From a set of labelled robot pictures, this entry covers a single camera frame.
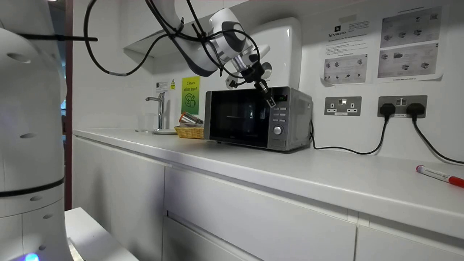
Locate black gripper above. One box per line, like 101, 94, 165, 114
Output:
238, 62, 278, 108

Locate silver microwave oven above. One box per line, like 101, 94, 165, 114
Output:
203, 85, 314, 153

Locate steel socket with white switches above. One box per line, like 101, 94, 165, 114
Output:
323, 95, 362, 117

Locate sachets in basket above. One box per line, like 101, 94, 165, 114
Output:
178, 111, 204, 127

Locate small photo instruction sheet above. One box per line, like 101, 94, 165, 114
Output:
322, 52, 370, 86

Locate small wicker basket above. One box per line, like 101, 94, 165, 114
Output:
174, 123, 206, 140

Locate small text notice sheet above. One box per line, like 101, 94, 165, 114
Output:
323, 18, 371, 56

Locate chrome tap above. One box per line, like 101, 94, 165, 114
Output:
145, 91, 177, 136

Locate black power plug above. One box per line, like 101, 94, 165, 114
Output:
378, 101, 397, 118
404, 101, 426, 118

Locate white wide drawer front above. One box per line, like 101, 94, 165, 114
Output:
164, 165, 358, 261

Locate clear drinking glass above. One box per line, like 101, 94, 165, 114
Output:
136, 111, 152, 134

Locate steel socket with plugs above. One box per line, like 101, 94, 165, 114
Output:
377, 94, 429, 118

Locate large photo instruction sheet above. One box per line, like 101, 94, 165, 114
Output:
380, 5, 442, 49
375, 42, 441, 79

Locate white low drawer front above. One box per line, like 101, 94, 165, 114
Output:
164, 216, 262, 261

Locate white tall cabinet door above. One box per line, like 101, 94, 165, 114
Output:
71, 136, 168, 261

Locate red white marker pen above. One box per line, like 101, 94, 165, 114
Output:
415, 163, 464, 189

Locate white cabinet front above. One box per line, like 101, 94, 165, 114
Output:
354, 221, 464, 261

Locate white wall water heater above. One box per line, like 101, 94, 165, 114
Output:
246, 17, 303, 91

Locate green wall sign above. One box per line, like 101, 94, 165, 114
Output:
180, 75, 201, 117

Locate black microwave power cable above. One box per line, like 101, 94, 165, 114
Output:
307, 114, 391, 158

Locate dark brown door frame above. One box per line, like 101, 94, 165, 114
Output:
62, 0, 75, 210

